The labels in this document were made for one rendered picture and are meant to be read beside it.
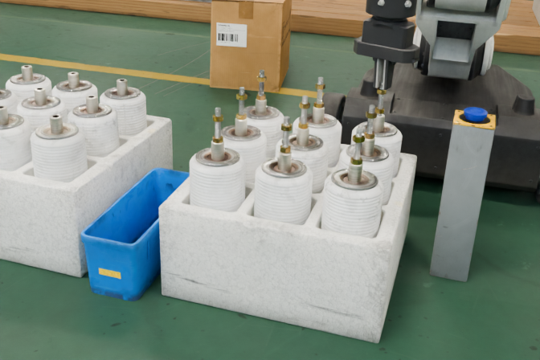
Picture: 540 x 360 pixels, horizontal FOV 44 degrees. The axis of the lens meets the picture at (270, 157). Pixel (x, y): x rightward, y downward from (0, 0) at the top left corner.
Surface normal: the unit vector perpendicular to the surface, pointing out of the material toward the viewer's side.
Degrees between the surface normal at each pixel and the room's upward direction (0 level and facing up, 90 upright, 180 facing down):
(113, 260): 92
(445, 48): 59
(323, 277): 90
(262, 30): 90
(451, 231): 90
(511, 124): 45
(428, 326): 0
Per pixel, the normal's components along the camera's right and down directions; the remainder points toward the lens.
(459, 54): -0.21, -0.14
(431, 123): -0.16, -0.36
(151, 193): 0.96, 0.11
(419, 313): 0.04, -0.91
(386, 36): -0.55, 0.33
